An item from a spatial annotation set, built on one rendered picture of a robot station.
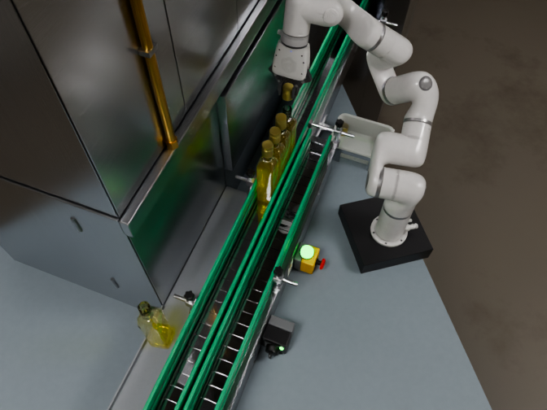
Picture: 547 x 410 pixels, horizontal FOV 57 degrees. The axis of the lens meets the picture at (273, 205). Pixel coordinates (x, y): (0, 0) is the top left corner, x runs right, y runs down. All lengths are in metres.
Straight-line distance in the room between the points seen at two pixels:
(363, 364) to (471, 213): 1.49
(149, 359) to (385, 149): 0.91
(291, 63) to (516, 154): 2.05
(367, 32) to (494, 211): 1.72
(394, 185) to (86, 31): 0.96
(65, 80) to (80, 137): 0.11
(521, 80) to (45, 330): 3.11
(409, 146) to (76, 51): 0.99
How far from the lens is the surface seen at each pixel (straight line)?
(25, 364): 1.78
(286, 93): 1.54
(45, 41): 0.79
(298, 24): 1.42
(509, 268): 2.83
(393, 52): 1.52
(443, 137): 3.20
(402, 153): 1.52
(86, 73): 0.88
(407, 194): 1.51
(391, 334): 1.69
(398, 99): 1.58
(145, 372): 1.52
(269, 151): 1.49
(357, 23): 1.52
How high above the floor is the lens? 2.32
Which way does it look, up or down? 58 degrees down
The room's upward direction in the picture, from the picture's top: 1 degrees clockwise
